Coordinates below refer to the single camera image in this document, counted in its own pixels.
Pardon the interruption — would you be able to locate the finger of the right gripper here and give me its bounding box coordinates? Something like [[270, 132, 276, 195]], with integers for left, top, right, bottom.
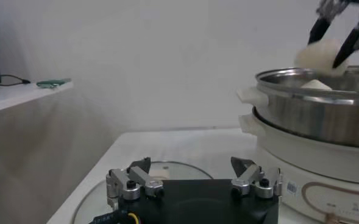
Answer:
[[332, 0, 359, 69], [307, 0, 350, 46]]

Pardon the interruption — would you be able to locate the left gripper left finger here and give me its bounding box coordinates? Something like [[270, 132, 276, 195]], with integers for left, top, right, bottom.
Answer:
[[105, 156, 165, 211]]

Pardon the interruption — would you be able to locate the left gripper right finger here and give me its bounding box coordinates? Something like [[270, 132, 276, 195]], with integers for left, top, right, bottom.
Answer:
[[230, 156, 283, 200]]

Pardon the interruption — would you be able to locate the white steamed baozi bun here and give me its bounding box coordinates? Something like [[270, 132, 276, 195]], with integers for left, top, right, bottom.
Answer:
[[294, 38, 350, 77], [300, 79, 333, 91]]

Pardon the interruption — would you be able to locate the glass lid with cream handle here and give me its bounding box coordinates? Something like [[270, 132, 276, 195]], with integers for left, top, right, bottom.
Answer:
[[72, 160, 214, 224]]

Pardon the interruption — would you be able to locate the perforated steel steamer basket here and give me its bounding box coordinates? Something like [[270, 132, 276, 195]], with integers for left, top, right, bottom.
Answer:
[[236, 65, 359, 150]]

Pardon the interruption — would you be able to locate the white electric cooker base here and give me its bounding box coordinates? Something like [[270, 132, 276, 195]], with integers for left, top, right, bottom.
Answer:
[[238, 106, 359, 224]]

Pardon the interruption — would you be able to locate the white side table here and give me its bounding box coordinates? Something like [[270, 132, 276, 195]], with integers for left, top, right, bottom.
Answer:
[[0, 80, 75, 116]]

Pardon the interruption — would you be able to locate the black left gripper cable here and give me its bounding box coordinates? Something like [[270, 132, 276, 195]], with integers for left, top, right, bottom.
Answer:
[[89, 209, 142, 224]]

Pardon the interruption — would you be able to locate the green handled scraper tool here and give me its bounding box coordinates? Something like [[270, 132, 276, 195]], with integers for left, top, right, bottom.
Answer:
[[35, 78, 73, 89]]

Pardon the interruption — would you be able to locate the black cable with plug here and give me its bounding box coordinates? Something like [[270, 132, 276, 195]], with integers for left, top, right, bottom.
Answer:
[[0, 74, 32, 88]]

